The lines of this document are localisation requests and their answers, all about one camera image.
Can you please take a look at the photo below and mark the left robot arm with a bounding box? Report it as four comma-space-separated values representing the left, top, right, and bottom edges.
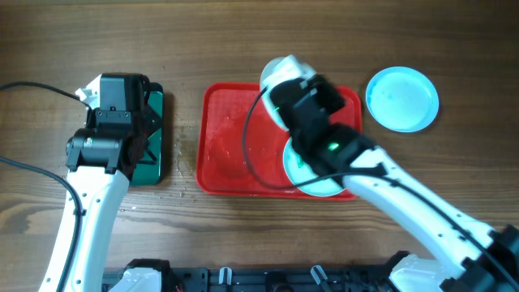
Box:
39, 129, 163, 291

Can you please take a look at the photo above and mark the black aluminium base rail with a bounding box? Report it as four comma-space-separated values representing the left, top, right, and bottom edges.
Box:
101, 265, 394, 292

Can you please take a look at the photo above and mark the red plastic serving tray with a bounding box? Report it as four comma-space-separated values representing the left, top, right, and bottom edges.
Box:
195, 81, 363, 202

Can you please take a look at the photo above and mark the white round plate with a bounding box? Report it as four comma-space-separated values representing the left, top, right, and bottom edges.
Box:
259, 54, 316, 131

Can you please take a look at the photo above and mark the black tray with green water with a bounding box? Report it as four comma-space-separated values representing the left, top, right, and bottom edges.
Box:
130, 83, 165, 187

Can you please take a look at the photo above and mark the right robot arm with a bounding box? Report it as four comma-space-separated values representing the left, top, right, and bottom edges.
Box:
264, 75, 518, 291

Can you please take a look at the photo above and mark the light blue plate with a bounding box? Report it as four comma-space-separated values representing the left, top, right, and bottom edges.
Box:
365, 67, 440, 133
281, 136, 348, 199

